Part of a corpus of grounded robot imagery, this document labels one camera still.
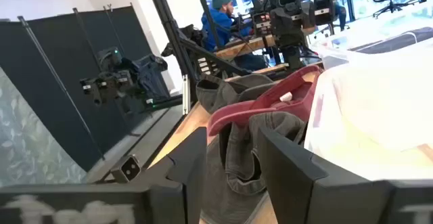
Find black backdrop stand pole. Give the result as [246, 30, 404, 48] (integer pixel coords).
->
[17, 15, 106, 160]

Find black device on desk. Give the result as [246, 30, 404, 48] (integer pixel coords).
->
[160, 23, 208, 58]

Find clear plastic storage bin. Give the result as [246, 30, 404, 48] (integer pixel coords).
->
[303, 46, 433, 181]
[311, 3, 433, 70]

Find seated person holding red item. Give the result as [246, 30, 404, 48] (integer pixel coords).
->
[316, 0, 348, 32]

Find silver aluminium extrusion bar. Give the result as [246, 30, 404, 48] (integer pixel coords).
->
[181, 74, 189, 116]

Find wooden background desk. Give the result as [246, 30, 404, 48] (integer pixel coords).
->
[214, 26, 317, 62]

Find dark grey denim cap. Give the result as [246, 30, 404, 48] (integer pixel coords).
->
[195, 73, 277, 115]
[201, 111, 307, 224]

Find black rack white labels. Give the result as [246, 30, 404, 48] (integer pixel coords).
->
[197, 57, 218, 76]

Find black backdrop screen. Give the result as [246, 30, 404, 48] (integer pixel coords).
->
[0, 4, 155, 173]

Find background station black rail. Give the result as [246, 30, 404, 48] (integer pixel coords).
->
[135, 94, 185, 115]

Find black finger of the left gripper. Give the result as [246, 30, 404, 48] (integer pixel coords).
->
[313, 0, 336, 26]
[252, 12, 273, 38]

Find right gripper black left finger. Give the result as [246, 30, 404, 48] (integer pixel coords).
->
[130, 126, 208, 224]

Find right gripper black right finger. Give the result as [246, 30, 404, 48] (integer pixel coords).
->
[257, 126, 393, 224]

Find red cap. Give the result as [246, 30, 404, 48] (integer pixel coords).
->
[206, 64, 323, 137]

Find black metal table frame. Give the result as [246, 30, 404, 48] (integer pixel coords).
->
[145, 0, 322, 116]

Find grey table-level camera box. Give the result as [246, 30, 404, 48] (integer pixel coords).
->
[110, 154, 142, 184]

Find blue denim garment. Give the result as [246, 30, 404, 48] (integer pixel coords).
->
[130, 53, 170, 100]

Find seated person at desk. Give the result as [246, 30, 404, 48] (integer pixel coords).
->
[201, 0, 268, 71]

